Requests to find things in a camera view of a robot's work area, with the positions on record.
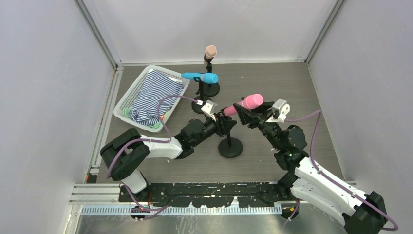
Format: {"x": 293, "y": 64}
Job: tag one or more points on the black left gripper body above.
{"x": 220, "y": 124}

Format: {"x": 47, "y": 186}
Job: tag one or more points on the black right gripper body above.
{"x": 258, "y": 118}

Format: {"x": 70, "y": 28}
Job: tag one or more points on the pink microphone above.
{"x": 250, "y": 102}

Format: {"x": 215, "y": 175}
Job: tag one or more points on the black microphone stand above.
{"x": 200, "y": 99}
{"x": 230, "y": 147}
{"x": 210, "y": 90}

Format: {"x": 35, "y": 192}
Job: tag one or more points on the black front microphone stand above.
{"x": 200, "y": 99}

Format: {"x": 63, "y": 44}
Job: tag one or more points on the blue microphone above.
{"x": 209, "y": 78}

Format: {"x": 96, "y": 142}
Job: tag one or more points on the beige microphone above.
{"x": 210, "y": 53}

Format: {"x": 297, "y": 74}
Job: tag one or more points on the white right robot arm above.
{"x": 357, "y": 211}

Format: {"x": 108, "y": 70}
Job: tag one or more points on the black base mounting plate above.
{"x": 213, "y": 195}

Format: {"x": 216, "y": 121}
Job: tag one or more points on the blue striped cloth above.
{"x": 156, "y": 97}

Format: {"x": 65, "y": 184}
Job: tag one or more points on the green cloth in basket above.
{"x": 127, "y": 113}

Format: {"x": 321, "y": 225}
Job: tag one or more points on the white plastic basket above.
{"x": 132, "y": 93}

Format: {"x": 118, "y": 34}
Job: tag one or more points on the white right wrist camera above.
{"x": 279, "y": 111}

